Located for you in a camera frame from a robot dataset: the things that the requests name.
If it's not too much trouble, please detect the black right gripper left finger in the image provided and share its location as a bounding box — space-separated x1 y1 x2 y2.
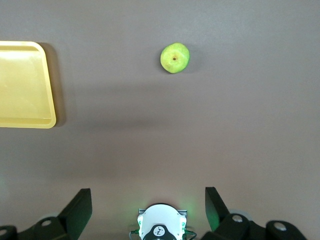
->
0 188 93 240

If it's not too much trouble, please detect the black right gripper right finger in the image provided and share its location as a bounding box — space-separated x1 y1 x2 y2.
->
199 186 308 240

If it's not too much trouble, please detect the green apple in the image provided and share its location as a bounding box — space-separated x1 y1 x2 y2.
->
160 42 190 74

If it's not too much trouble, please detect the yellow plastic tray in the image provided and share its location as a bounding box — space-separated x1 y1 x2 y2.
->
0 41 56 129

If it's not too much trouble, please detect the brown table mat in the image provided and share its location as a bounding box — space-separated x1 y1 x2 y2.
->
0 0 320 240

